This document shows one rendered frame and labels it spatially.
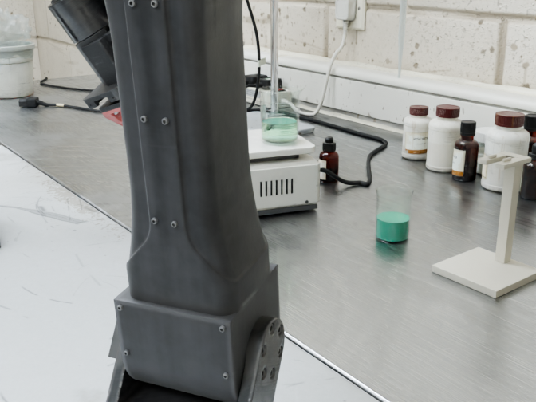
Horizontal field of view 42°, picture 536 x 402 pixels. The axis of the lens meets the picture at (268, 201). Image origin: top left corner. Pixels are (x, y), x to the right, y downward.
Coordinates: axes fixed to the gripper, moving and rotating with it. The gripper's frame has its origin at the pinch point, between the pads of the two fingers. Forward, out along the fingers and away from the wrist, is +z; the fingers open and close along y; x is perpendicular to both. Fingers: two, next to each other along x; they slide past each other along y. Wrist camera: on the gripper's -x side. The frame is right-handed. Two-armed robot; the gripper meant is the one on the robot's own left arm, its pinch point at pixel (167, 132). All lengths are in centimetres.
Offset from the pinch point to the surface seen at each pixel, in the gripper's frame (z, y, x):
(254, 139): 8.7, 9.6, -2.4
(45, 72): 16, 123, 208
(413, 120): 26.4, 37.2, -7.6
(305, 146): 11.4, 9.9, -9.3
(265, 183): 11.8, 3.6, -6.1
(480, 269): 23.3, -1.4, -32.3
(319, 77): 25, 61, 25
